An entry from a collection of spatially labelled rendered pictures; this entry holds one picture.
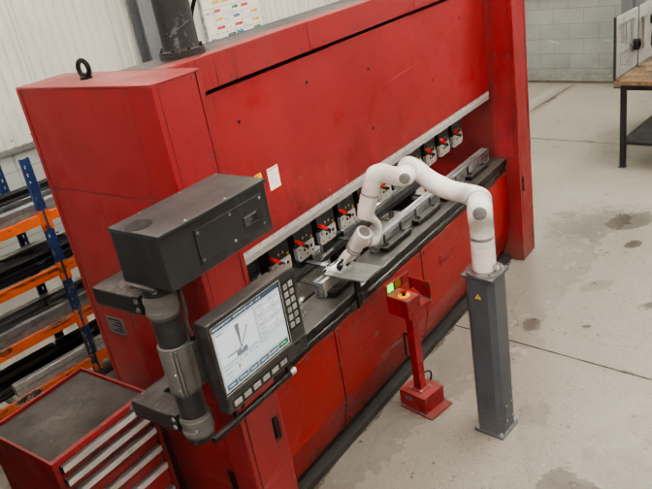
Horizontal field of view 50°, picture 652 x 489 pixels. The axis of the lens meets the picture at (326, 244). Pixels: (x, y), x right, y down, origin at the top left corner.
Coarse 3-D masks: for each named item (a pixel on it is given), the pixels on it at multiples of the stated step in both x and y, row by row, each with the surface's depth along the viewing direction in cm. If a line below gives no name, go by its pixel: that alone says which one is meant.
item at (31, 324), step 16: (80, 288) 479; (32, 304) 464; (48, 304) 464; (64, 304) 447; (0, 320) 449; (16, 320) 449; (32, 320) 432; (48, 320) 440; (0, 336) 419; (16, 336) 426
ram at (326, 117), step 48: (480, 0) 487; (336, 48) 357; (384, 48) 394; (432, 48) 439; (480, 48) 496; (240, 96) 304; (288, 96) 331; (336, 96) 362; (384, 96) 400; (432, 96) 446; (240, 144) 308; (288, 144) 335; (336, 144) 367; (384, 144) 406; (288, 192) 339
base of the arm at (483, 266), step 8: (472, 248) 344; (480, 248) 339; (488, 248) 339; (472, 256) 346; (480, 256) 341; (488, 256) 341; (472, 264) 356; (480, 264) 343; (488, 264) 343; (496, 264) 346; (472, 272) 349; (480, 272) 345; (488, 272) 344; (496, 272) 345
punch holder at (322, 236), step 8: (320, 216) 363; (328, 216) 369; (312, 224) 363; (328, 224) 370; (312, 232) 366; (320, 232) 364; (328, 232) 370; (336, 232) 376; (320, 240) 365; (328, 240) 371
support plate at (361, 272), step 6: (354, 264) 381; (360, 264) 379; (366, 264) 378; (354, 270) 374; (360, 270) 373; (366, 270) 372; (372, 270) 371; (378, 270) 371; (330, 276) 374; (336, 276) 372; (342, 276) 370; (348, 276) 369; (354, 276) 368; (360, 276) 367; (366, 276) 366; (372, 276) 366
